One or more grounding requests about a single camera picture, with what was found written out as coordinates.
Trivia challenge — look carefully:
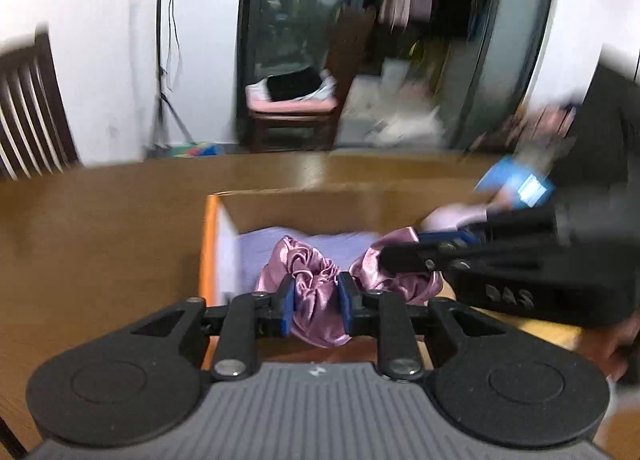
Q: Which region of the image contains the small blue box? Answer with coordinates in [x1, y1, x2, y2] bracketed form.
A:
[474, 156, 556, 211]

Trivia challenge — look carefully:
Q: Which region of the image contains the colourful floor toy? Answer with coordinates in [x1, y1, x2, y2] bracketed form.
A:
[170, 141, 226, 158]

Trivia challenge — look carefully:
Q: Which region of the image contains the black folded cloth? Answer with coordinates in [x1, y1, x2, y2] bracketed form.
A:
[267, 67, 323, 102]

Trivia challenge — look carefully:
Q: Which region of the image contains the pink seat cushion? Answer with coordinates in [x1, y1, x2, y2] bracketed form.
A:
[247, 92, 337, 116]

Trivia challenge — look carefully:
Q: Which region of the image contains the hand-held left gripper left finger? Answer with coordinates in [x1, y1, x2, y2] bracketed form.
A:
[117, 274, 297, 382]

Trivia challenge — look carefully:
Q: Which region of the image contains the printed cardboard box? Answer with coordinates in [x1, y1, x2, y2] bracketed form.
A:
[199, 187, 588, 375]

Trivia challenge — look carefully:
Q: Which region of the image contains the wooden chair with cushion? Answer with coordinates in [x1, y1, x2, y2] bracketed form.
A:
[245, 7, 378, 151]

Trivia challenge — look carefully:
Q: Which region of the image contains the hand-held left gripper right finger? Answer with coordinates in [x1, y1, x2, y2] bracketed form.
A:
[337, 272, 521, 382]

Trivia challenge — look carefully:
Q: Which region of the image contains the sliding glass door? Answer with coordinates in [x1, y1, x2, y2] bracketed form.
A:
[235, 0, 558, 151]

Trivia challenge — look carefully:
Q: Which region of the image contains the purple cloth pouch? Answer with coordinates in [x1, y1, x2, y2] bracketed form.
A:
[235, 226, 386, 301]

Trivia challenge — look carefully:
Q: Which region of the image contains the dark wooden chair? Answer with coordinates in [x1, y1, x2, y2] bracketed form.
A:
[0, 22, 83, 181]

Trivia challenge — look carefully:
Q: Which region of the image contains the pink satin scrunchie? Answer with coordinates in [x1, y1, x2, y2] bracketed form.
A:
[255, 227, 445, 348]

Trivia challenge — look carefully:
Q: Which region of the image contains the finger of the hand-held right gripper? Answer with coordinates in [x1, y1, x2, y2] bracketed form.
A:
[417, 229, 488, 250]
[379, 240, 483, 277]

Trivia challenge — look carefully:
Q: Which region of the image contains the person's right hand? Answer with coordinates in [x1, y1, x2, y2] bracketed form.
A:
[582, 312, 640, 386]

